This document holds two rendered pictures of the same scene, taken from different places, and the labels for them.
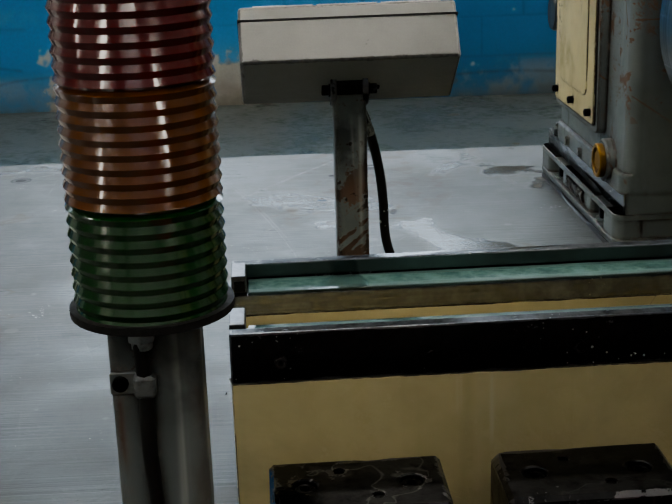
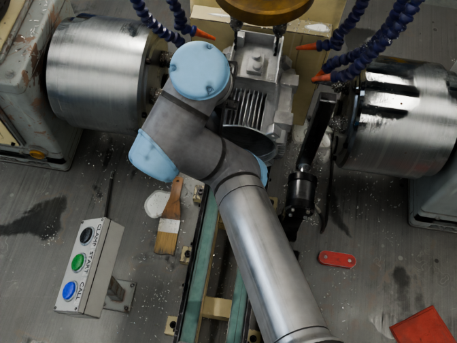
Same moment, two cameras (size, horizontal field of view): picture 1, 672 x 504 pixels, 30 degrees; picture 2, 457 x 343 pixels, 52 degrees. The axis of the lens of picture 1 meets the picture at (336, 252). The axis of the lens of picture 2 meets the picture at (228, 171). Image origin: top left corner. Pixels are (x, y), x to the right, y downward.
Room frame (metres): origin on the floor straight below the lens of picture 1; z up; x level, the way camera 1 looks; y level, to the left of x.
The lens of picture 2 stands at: (0.73, 0.15, 1.88)
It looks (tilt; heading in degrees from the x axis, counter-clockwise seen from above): 64 degrees down; 279
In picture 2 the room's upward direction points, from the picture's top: 3 degrees clockwise
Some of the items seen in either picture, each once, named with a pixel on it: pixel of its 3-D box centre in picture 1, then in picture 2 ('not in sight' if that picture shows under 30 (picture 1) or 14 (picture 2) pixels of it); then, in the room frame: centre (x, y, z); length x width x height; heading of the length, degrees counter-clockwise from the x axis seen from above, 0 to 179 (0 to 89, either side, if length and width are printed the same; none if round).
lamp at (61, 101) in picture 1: (139, 137); not in sight; (0.46, 0.07, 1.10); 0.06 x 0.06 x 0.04
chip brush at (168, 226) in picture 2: not in sight; (171, 214); (0.93, -0.23, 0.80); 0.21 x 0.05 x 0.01; 95
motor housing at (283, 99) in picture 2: not in sight; (248, 107); (0.79, -0.44, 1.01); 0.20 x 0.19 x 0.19; 92
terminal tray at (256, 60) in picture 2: not in sight; (254, 66); (0.79, -0.48, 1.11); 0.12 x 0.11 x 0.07; 92
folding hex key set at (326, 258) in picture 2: not in sight; (336, 259); (0.52, -0.20, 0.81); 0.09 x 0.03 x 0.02; 3
